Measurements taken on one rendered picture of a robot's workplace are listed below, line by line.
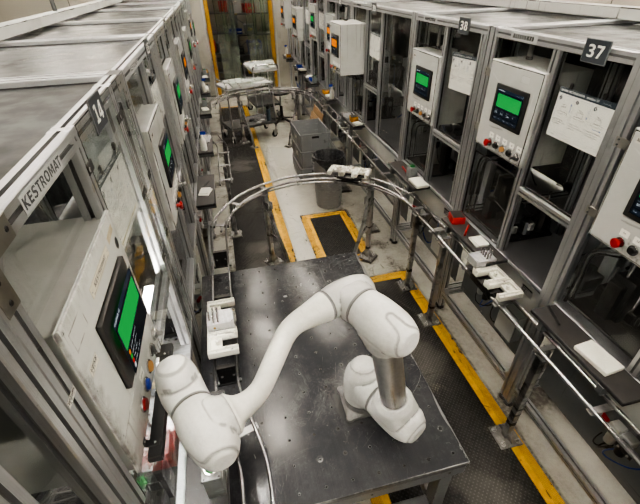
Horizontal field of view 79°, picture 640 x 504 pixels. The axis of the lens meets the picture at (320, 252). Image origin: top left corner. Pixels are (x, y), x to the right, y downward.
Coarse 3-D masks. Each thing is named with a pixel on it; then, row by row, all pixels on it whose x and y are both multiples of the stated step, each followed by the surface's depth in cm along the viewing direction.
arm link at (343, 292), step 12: (348, 276) 126; (360, 276) 126; (324, 288) 122; (336, 288) 121; (348, 288) 120; (360, 288) 119; (372, 288) 121; (336, 300) 118; (348, 300) 117; (336, 312) 119; (348, 312) 117
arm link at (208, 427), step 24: (312, 312) 116; (288, 336) 109; (264, 360) 102; (264, 384) 96; (192, 408) 88; (216, 408) 88; (240, 408) 90; (192, 432) 84; (216, 432) 83; (240, 432) 90; (192, 456) 83; (216, 456) 81
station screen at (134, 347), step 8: (128, 272) 95; (128, 280) 94; (128, 288) 94; (136, 288) 100; (120, 304) 86; (120, 312) 86; (136, 312) 97; (144, 312) 103; (120, 320) 85; (136, 320) 96; (144, 320) 102; (136, 328) 95; (120, 336) 83; (136, 336) 94; (136, 344) 93; (128, 352) 86; (136, 352) 92; (136, 360) 91; (136, 368) 90
